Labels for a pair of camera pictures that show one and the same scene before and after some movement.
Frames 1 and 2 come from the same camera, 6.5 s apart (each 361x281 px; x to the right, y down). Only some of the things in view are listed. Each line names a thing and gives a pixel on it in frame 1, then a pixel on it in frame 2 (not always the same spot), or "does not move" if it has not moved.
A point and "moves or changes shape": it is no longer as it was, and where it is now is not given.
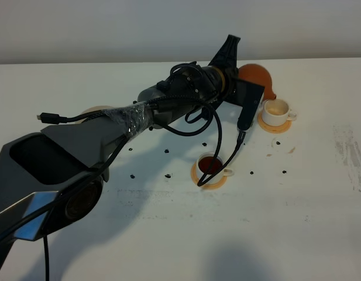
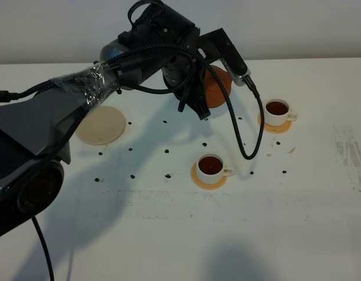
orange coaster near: (199, 183) does not move
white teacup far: (277, 112) does not move
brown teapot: (257, 75) moves or changes shape
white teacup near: (203, 165) does not move
